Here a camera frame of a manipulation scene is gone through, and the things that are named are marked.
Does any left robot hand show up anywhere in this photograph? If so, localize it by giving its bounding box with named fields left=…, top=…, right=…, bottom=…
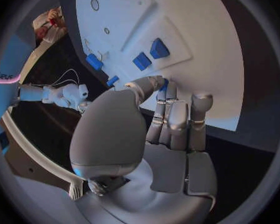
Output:
left=69, top=75, right=218, bottom=224

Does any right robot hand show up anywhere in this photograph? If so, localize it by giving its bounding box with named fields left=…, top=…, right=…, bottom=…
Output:
left=76, top=100, right=94, bottom=115

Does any blue peg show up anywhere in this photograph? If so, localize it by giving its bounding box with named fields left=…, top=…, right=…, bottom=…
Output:
left=155, top=79, right=170, bottom=100

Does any blue square plug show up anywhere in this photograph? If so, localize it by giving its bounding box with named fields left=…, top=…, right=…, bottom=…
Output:
left=132, top=51, right=152, bottom=72

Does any white task board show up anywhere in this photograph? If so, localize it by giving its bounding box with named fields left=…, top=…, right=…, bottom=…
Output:
left=75, top=0, right=245, bottom=131

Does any thin blue cylinder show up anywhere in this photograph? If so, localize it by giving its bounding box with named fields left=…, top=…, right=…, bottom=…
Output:
left=106, top=75, right=120, bottom=88

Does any large blue cylinder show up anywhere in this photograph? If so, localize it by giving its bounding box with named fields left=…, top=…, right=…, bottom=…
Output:
left=85, top=53, right=105, bottom=71

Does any blue trapezoid plug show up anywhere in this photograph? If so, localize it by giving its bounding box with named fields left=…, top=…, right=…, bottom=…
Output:
left=149, top=37, right=171, bottom=60

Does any white cable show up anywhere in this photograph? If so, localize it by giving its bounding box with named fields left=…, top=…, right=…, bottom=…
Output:
left=49, top=68, right=82, bottom=88

